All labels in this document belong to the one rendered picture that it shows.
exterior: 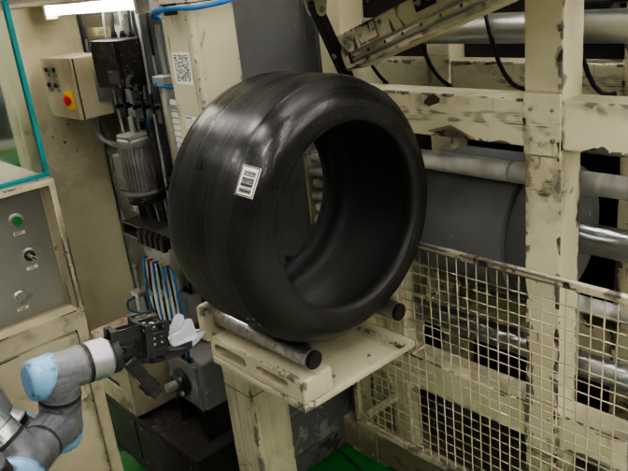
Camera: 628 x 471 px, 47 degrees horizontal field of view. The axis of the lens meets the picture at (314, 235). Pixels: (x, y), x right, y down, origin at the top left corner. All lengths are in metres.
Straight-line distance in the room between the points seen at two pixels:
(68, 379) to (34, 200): 0.75
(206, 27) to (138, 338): 0.73
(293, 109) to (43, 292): 0.95
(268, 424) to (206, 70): 0.99
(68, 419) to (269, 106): 0.69
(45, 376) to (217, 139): 0.55
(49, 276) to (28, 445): 0.82
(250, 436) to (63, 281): 0.68
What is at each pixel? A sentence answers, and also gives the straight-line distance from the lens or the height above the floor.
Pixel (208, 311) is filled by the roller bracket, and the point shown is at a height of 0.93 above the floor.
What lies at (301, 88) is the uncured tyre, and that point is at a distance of 1.46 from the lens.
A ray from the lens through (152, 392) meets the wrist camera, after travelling 1.47.
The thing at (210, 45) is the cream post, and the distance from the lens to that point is 1.73.
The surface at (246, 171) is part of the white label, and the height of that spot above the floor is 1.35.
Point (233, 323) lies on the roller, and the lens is 1.76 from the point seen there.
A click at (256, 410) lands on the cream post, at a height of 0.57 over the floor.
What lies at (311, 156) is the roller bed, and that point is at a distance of 2.09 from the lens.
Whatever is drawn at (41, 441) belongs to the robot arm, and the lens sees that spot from 1.34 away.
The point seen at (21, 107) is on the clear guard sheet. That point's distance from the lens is 1.94.
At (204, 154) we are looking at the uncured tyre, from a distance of 1.47.
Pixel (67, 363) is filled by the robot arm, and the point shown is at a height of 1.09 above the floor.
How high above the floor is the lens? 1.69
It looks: 20 degrees down
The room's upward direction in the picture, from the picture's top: 6 degrees counter-clockwise
